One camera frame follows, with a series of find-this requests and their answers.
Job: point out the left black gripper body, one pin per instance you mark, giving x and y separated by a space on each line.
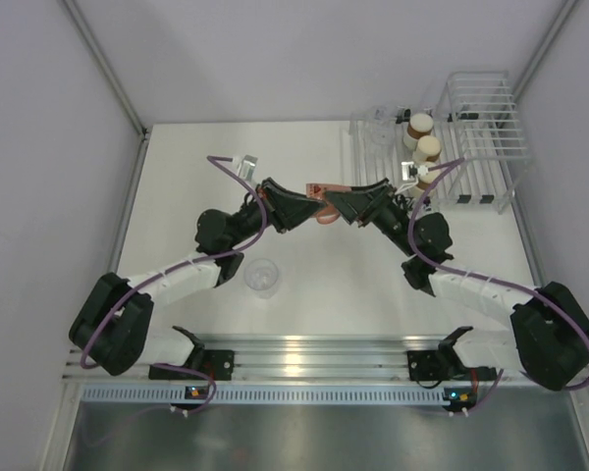
253 217

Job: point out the clear plastic cup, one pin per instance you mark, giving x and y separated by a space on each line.
379 140
379 115
262 276

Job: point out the orange white ceramic mug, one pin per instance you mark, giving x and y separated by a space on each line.
329 214

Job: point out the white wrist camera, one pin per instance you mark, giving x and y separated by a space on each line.
411 173
245 167

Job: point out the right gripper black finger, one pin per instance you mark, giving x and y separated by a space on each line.
383 186
353 207

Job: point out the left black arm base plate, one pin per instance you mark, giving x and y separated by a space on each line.
218 364

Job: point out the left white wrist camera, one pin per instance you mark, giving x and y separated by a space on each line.
245 167

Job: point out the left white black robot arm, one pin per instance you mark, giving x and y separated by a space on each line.
114 329

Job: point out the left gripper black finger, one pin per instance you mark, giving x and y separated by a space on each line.
291 212
270 190

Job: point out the steel cup brown band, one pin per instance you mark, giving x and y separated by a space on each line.
428 149
423 183
419 125

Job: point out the aluminium mounting rail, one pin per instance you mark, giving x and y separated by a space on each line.
319 359

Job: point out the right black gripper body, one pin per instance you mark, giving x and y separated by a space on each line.
388 218

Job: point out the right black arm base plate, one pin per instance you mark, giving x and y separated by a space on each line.
425 366

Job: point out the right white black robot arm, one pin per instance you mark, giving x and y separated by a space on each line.
544 332

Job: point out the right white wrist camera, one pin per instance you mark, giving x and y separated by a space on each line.
411 173

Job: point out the white wire dish rack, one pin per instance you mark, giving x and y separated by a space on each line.
479 128

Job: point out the grey slotted cable duct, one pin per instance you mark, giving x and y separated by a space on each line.
282 395

